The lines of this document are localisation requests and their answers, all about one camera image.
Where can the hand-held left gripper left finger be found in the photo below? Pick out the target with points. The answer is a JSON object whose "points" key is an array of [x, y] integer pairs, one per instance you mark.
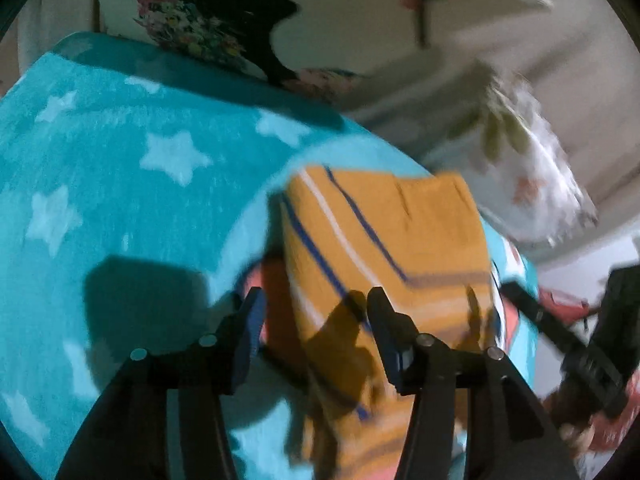
{"points": [[249, 332]]}

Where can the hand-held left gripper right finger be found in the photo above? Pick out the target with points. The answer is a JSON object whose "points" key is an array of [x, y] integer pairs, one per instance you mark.
{"points": [[393, 360]]}

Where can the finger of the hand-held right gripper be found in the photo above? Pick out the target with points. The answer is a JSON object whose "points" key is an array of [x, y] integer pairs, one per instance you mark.
{"points": [[542, 317]]}

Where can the orange striped sweater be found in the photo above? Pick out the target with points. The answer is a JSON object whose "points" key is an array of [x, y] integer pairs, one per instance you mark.
{"points": [[380, 230]]}

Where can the white leaf print pillow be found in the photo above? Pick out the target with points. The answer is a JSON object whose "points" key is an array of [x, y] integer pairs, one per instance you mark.
{"points": [[530, 170]]}

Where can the teal star blanket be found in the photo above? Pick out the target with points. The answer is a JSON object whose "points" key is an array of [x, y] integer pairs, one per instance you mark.
{"points": [[125, 185]]}

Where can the white pillow with black print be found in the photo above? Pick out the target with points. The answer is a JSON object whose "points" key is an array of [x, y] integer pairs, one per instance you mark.
{"points": [[320, 15]]}

